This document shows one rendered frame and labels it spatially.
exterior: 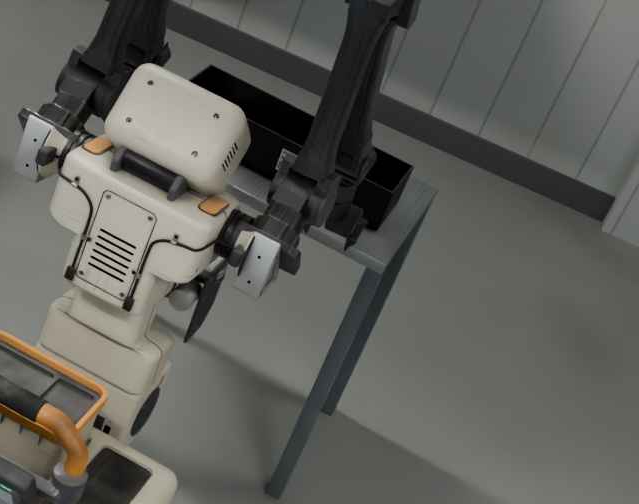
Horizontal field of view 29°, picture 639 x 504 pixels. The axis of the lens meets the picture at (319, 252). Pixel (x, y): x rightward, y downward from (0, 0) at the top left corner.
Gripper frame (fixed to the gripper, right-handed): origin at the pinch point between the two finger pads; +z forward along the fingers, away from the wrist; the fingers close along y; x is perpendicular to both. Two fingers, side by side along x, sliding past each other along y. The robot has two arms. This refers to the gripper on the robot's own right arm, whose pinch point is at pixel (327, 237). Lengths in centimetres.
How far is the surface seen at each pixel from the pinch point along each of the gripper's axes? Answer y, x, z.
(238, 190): 27.6, -20.5, 23.7
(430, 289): -17, -113, 143
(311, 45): 73, -214, 156
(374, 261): -8.2, -19.3, 24.8
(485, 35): 8, -229, 128
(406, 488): -37, -18, 110
